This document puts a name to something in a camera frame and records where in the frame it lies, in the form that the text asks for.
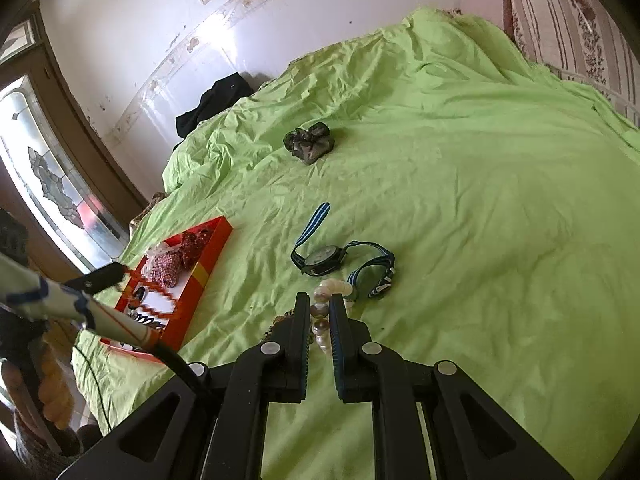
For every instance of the dark green scrunchie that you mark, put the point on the dark green scrunchie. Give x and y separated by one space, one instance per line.
310 145

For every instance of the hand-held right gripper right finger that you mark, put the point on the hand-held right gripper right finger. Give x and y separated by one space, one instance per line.
340 345

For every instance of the leopard print scrunchie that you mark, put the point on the leopard print scrunchie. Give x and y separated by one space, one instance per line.
137 297

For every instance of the red plaid scrunchie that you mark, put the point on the red plaid scrunchie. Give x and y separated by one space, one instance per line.
167 269

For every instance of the green bed sheet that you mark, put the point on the green bed sheet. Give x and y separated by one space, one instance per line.
425 220

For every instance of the red zigzag hair band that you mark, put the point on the red zigzag hair band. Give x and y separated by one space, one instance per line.
150 287

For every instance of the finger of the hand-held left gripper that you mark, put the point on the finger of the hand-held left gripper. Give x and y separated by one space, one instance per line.
97 276

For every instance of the tan woven basket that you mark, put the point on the tan woven basket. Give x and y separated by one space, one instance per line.
147 212

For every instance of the person's left hand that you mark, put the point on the person's left hand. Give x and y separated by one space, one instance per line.
55 385

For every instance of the black garment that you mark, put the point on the black garment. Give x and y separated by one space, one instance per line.
215 105

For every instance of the dark red polka-dot scrunchie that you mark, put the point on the dark red polka-dot scrunchie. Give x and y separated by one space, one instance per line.
195 246

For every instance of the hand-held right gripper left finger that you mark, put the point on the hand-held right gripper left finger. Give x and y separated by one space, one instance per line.
295 340

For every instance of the red gift box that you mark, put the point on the red gift box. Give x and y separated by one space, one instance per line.
205 260

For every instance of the wooden stained glass door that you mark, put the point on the wooden stained glass door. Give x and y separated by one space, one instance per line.
45 170

